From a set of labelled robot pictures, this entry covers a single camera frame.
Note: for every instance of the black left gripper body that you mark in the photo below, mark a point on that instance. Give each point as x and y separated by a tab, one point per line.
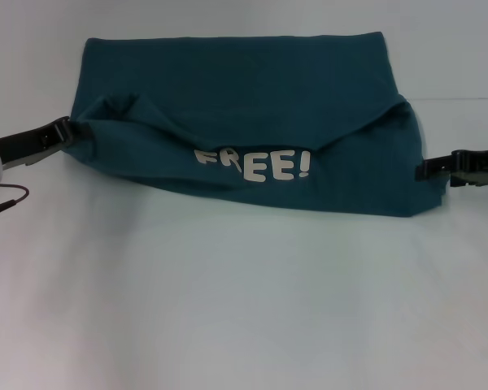
24	142

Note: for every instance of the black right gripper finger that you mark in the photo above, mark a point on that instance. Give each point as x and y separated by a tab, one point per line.
433	168

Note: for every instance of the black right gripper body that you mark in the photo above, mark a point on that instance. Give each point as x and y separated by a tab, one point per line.
480	168

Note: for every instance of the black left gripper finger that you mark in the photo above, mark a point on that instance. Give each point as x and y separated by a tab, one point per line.
77	133

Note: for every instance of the teal blue t-shirt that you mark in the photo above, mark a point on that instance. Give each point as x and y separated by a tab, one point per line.
248	101

